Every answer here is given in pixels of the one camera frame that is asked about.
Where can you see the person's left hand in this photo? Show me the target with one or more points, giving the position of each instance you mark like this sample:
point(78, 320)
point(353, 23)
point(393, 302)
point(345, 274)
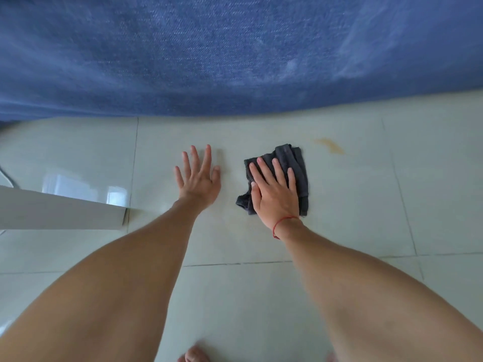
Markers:
point(198, 184)

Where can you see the person's right thumb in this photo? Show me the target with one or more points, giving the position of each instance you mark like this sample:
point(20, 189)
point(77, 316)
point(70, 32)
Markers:
point(256, 197)

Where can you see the person's right forearm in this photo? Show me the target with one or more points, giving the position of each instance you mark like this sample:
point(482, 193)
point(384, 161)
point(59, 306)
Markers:
point(362, 297)

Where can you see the person's left forearm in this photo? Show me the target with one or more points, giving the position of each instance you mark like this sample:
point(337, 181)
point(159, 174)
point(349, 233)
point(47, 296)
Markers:
point(124, 282)

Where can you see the person's left little finger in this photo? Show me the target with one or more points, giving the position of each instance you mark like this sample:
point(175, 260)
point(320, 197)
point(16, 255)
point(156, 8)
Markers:
point(179, 177)

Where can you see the white furniture panel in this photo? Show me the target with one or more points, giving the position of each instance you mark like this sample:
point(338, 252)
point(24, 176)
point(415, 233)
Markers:
point(56, 213)

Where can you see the person's left thumb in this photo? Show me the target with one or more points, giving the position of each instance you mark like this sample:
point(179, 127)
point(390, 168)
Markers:
point(216, 175)

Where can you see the dark grey cleaning cloth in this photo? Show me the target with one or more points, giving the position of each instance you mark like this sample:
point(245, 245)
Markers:
point(298, 165)

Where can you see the person's right middle finger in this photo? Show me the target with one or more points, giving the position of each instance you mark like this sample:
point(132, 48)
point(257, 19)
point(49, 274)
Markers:
point(267, 169)

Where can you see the person's right hand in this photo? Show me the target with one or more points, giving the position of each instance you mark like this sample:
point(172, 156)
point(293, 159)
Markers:
point(274, 199)

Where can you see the blue fabric sofa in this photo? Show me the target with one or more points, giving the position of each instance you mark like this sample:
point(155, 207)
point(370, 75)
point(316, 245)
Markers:
point(226, 52)

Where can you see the person's right little finger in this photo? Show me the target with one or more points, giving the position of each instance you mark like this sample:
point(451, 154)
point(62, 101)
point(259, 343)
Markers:
point(291, 179)

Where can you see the person's left middle finger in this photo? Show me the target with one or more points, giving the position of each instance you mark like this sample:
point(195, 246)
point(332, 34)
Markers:
point(195, 159)

